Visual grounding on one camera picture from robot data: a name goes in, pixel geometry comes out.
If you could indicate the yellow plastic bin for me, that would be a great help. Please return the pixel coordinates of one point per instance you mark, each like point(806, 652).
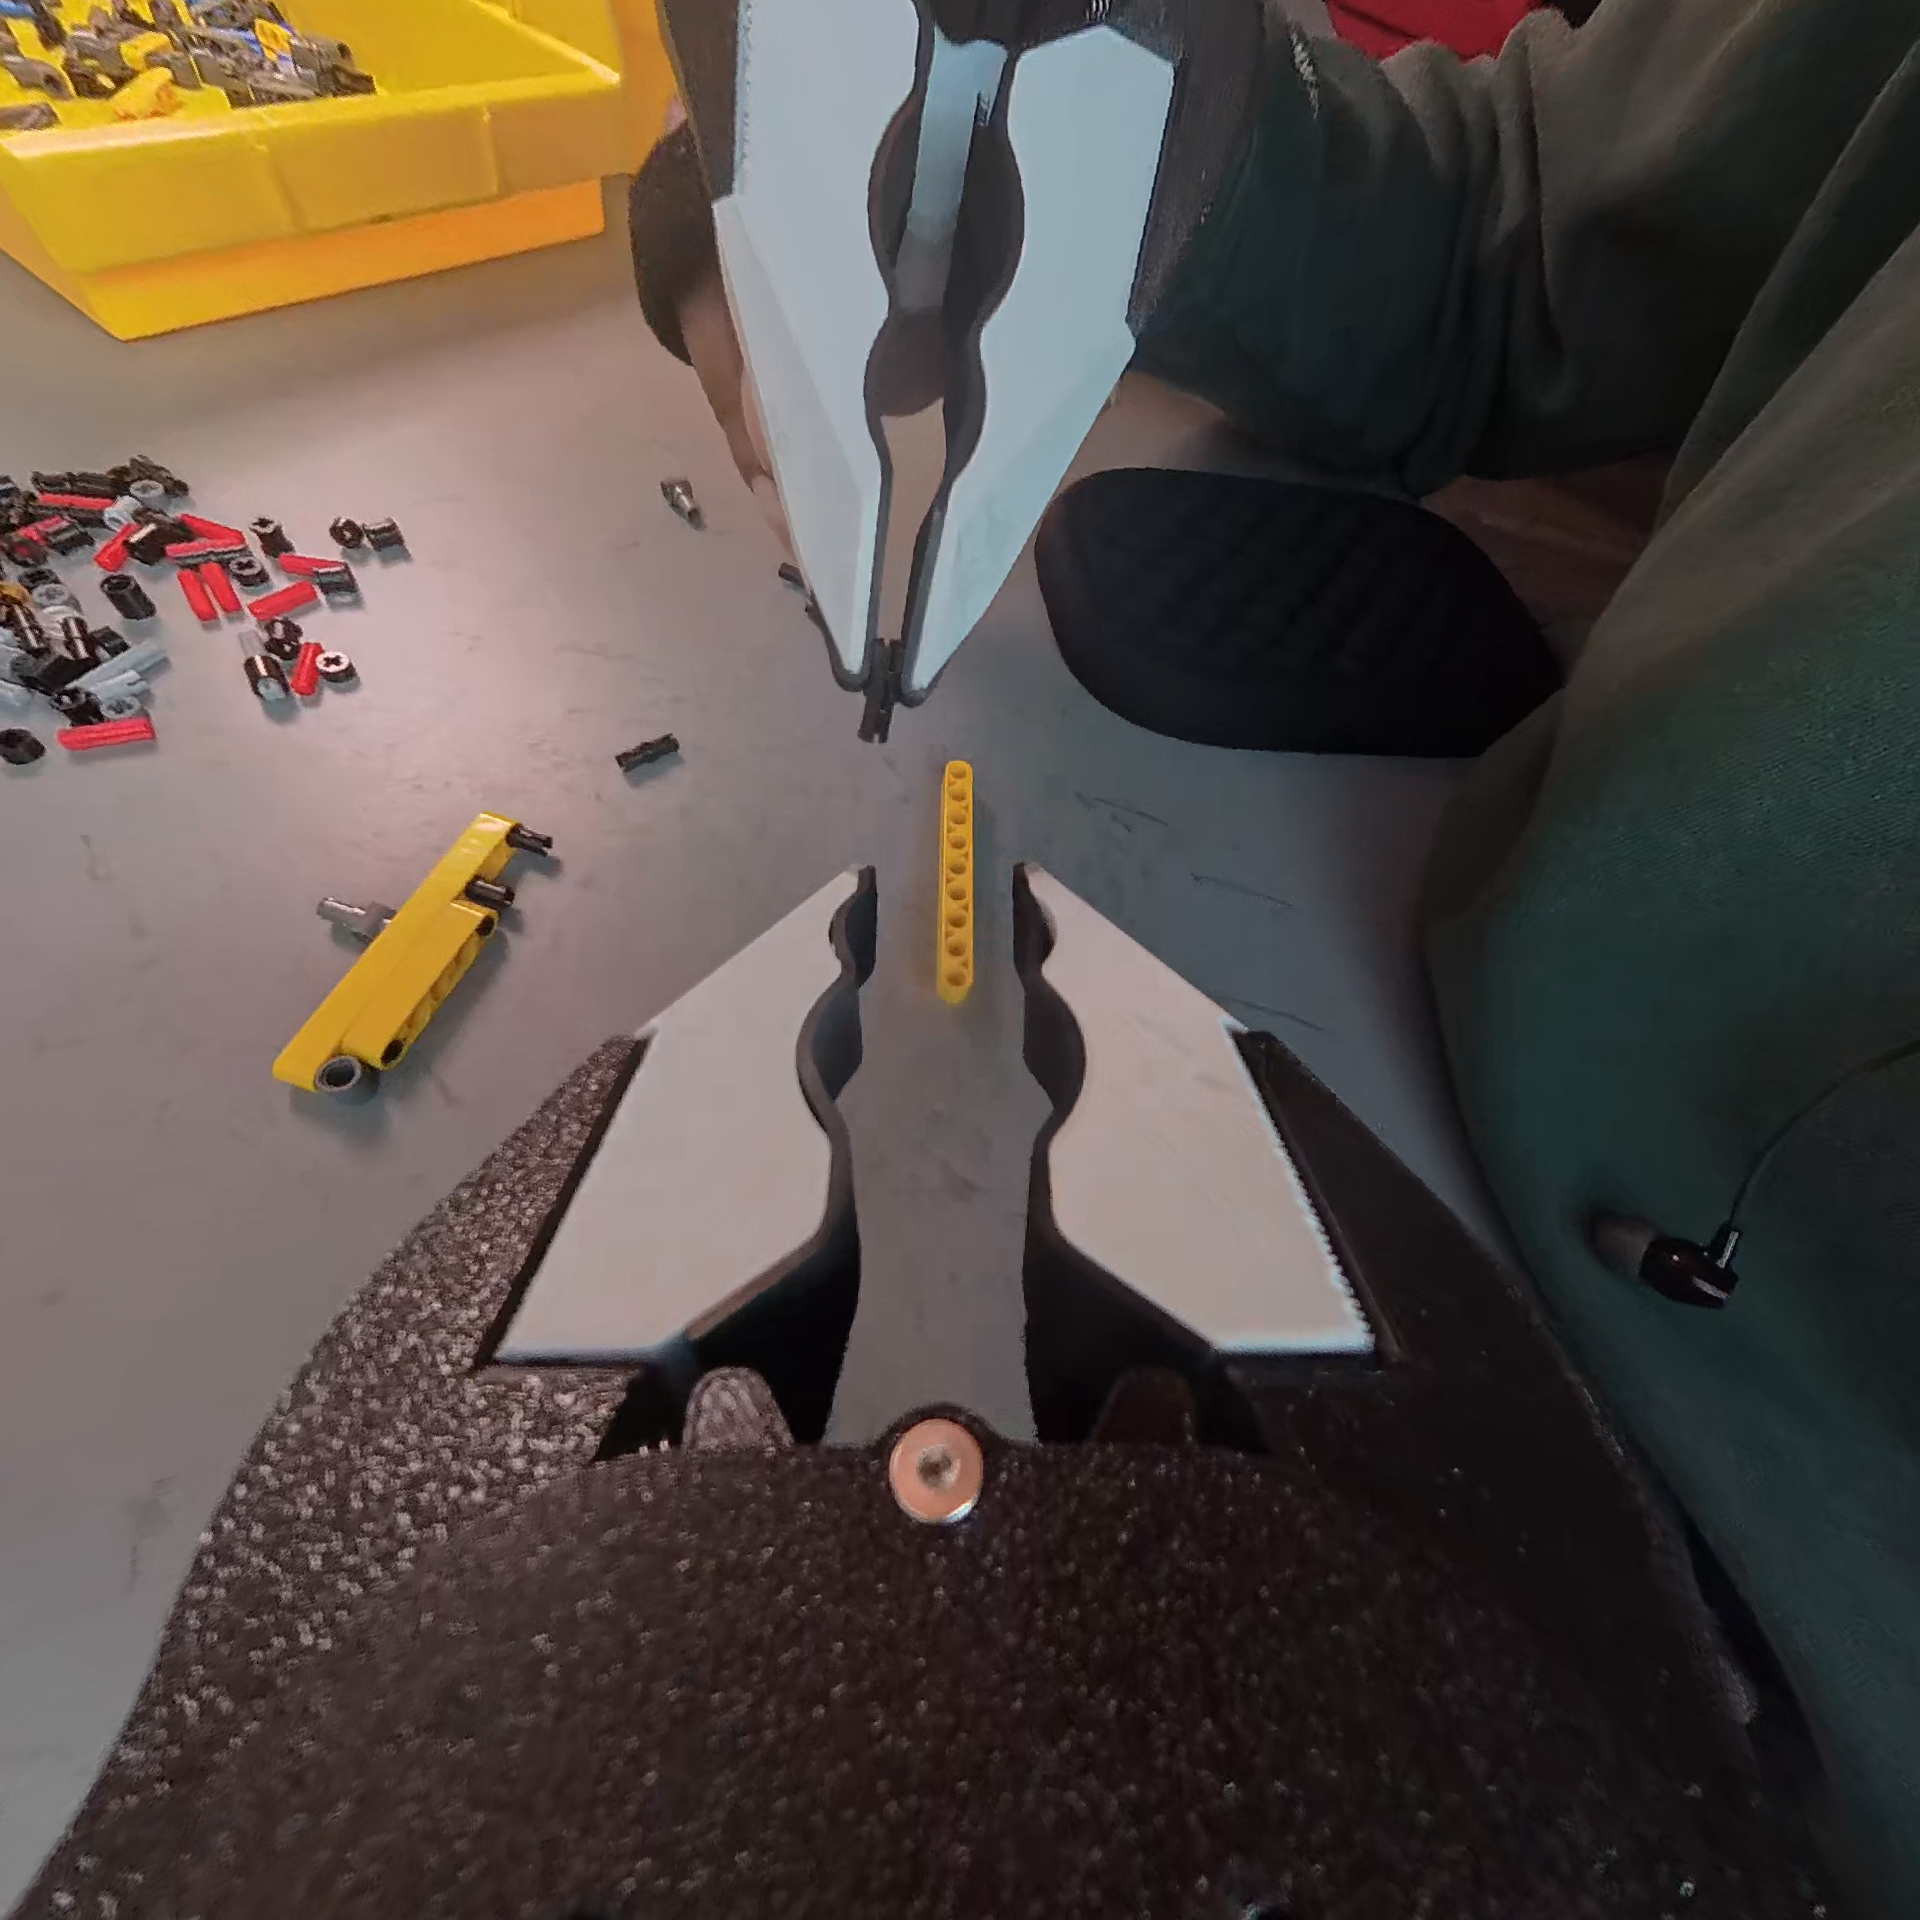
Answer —
point(299, 196)
point(646, 45)

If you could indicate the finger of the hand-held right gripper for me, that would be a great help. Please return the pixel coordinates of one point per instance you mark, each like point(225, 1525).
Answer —
point(803, 224)
point(1079, 224)

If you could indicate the black quilted cushion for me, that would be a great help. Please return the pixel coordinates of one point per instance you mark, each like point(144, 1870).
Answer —
point(1289, 616)

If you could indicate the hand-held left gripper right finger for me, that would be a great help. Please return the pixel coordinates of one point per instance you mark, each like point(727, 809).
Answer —
point(1201, 1185)

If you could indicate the long yellow lego beam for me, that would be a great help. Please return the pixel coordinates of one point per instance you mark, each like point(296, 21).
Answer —
point(955, 886)
point(434, 886)

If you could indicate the short yellow lego beam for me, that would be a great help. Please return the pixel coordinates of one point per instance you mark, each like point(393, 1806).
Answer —
point(434, 984)

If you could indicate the pile of small lego pieces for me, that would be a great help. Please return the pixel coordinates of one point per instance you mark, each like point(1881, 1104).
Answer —
point(136, 600)

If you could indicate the person's right forearm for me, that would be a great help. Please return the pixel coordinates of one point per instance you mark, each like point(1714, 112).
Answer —
point(1425, 224)

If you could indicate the heap of grey lego parts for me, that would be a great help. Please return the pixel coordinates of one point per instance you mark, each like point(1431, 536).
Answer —
point(181, 53)

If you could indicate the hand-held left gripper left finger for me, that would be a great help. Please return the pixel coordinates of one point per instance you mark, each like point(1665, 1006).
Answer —
point(674, 1185)

